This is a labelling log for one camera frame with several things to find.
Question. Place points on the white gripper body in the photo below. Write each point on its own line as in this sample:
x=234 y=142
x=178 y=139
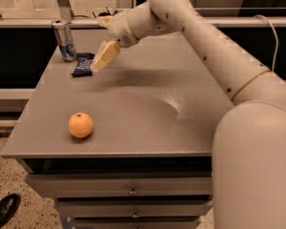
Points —
x=120 y=29

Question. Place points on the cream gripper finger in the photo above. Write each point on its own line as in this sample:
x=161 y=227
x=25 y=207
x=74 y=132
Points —
x=104 y=21
x=107 y=52

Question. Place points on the dark blue rxbar wrapper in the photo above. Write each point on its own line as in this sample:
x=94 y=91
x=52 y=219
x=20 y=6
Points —
x=83 y=66

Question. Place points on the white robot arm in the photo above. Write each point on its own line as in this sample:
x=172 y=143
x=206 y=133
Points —
x=249 y=146

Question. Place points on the silver blue redbull can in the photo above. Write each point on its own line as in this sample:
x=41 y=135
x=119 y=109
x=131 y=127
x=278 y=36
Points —
x=64 y=39

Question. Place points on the orange fruit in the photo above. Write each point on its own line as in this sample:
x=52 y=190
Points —
x=80 y=125

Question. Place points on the grey drawer cabinet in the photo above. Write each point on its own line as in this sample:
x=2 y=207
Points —
x=154 y=110

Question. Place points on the top grey drawer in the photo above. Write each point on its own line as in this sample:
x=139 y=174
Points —
x=119 y=185

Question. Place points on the grey drawer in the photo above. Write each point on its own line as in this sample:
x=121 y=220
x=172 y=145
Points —
x=138 y=208
x=119 y=185
x=136 y=223

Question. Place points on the middle grey drawer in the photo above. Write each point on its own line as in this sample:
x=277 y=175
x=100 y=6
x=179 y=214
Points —
x=138 y=208

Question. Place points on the bottom grey drawer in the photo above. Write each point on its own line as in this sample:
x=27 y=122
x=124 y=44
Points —
x=136 y=223

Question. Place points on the black leather shoe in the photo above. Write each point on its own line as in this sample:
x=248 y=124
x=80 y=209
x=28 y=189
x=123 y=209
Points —
x=8 y=208

